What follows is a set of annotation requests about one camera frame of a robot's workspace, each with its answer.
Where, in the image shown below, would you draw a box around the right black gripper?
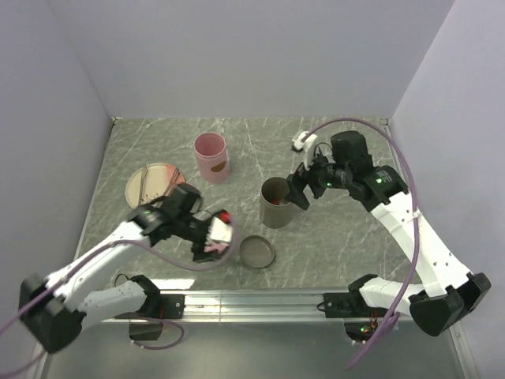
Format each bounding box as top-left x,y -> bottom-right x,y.
284,145 -> 352,209

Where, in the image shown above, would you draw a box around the grey cylindrical container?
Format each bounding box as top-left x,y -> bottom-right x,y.
260,177 -> 293,229

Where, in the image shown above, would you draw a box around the grey container lid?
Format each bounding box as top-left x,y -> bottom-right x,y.
239,235 -> 275,269

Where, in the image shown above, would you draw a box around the metal tongs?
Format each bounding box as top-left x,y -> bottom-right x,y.
139,164 -> 181,201

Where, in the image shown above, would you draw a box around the pink container lid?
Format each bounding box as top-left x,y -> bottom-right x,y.
204,242 -> 230,254

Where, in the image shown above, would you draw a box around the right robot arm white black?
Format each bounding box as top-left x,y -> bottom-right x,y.
286,130 -> 492,336

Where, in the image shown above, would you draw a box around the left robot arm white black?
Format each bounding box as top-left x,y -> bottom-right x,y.
18,183 -> 238,354

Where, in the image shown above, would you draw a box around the pink floral plate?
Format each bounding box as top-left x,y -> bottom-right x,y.
125,163 -> 175,208

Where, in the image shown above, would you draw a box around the pink cylindrical container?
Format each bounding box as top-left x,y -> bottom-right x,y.
193,132 -> 230,184

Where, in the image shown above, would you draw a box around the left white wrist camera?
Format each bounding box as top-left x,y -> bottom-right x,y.
208,209 -> 234,244

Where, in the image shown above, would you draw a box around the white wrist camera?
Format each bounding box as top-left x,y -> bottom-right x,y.
208,209 -> 234,244
291,131 -> 318,170

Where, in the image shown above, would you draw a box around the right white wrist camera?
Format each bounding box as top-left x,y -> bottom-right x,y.
291,131 -> 318,170

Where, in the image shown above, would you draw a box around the aluminium rail frame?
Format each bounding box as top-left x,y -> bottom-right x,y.
28,289 -> 478,378

